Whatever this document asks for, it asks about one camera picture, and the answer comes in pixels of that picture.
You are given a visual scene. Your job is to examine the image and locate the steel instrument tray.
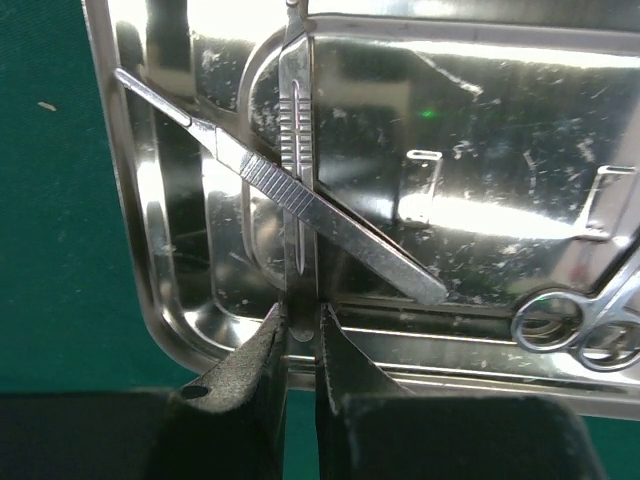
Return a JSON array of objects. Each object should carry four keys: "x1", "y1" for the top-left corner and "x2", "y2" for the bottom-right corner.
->
[{"x1": 83, "y1": 1, "x2": 639, "y2": 419}]

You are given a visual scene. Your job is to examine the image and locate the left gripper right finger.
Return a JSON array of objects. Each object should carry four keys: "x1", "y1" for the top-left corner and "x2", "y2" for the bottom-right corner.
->
[{"x1": 315, "y1": 304, "x2": 605, "y2": 479}]

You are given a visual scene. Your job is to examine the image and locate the dark green surgical cloth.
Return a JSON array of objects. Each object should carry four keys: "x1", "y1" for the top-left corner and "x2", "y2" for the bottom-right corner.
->
[{"x1": 0, "y1": 0, "x2": 640, "y2": 480}]

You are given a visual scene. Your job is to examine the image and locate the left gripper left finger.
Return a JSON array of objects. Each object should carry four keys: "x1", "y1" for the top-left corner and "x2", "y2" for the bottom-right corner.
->
[{"x1": 1, "y1": 305, "x2": 287, "y2": 479}]

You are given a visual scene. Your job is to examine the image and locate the small steel scissors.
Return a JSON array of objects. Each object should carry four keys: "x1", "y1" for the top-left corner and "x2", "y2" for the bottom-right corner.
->
[{"x1": 511, "y1": 251, "x2": 639, "y2": 372}]

